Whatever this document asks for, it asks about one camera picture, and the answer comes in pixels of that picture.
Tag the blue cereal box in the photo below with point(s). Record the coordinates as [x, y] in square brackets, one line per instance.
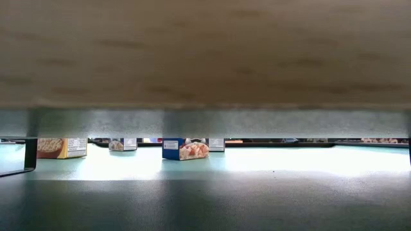
[173, 152]
[217, 145]
[123, 145]

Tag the yellow cereal box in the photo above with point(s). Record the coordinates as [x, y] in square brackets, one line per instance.
[61, 149]

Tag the green table mat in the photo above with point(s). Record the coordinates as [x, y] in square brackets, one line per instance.
[205, 199]

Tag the wooden shelf with black frame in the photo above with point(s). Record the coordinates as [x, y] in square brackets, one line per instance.
[205, 64]

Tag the black metal table frame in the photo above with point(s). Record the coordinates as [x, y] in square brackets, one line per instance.
[273, 145]

